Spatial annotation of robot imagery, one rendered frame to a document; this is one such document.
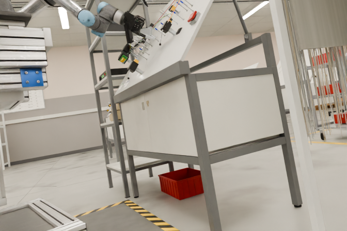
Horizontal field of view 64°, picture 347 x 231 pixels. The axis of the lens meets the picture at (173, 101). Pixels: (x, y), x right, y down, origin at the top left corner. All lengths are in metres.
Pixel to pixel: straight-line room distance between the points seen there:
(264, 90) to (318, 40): 0.50
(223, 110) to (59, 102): 7.88
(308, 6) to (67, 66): 8.41
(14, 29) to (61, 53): 7.90
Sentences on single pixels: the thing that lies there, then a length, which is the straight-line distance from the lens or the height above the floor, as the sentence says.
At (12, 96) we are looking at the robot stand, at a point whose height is 0.83.
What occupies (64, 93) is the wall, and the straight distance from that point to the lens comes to 9.07.
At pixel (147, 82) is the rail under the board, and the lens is 1.66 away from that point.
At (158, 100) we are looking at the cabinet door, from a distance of 1.65.
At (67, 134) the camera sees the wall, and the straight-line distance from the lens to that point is 8.97.
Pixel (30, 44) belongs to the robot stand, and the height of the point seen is 1.04.
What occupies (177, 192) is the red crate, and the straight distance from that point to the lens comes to 2.15.
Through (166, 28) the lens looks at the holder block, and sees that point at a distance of 1.68.
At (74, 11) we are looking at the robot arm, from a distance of 1.63.
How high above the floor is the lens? 0.61
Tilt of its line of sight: 3 degrees up
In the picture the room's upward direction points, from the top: 9 degrees counter-clockwise
